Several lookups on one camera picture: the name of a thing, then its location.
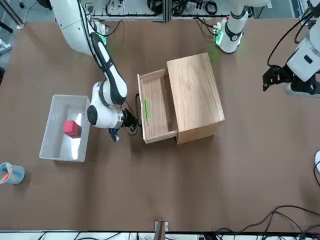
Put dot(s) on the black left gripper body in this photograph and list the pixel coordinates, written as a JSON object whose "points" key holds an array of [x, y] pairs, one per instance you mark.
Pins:
{"points": [[303, 86]]}

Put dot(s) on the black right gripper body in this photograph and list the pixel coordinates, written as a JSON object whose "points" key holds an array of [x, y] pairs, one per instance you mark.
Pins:
{"points": [[127, 119]]}

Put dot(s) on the green stick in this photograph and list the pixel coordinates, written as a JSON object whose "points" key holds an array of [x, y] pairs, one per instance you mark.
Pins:
{"points": [[147, 111]]}

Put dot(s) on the red bag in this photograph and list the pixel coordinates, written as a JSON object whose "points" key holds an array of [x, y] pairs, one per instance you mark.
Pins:
{"points": [[71, 127]]}

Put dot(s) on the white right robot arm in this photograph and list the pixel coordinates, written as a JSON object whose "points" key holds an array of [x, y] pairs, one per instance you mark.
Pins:
{"points": [[75, 25]]}

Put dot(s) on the wooden drawer cabinet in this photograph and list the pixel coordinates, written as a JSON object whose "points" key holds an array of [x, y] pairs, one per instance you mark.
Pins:
{"points": [[197, 95]]}

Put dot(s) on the clear plastic box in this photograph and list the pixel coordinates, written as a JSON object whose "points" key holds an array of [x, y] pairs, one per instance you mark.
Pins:
{"points": [[57, 147]]}

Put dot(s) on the white desk lamp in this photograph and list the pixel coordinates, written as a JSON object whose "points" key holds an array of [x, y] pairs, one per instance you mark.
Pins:
{"points": [[318, 160]]}

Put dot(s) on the translucent blue pen cup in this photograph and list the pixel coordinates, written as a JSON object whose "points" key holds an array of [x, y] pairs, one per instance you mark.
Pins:
{"points": [[17, 177]]}

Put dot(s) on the orange marker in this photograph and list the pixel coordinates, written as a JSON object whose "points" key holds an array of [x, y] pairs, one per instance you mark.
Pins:
{"points": [[5, 177]]}

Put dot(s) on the aluminium frame rail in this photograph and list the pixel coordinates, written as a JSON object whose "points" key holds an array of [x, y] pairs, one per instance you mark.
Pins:
{"points": [[130, 17], [195, 15]]}

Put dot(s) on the aluminium frame post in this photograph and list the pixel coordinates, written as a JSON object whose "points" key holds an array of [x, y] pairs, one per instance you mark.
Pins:
{"points": [[161, 230]]}

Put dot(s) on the aluminium frame upright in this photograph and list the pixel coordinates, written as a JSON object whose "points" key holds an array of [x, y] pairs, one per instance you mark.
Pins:
{"points": [[167, 10]]}

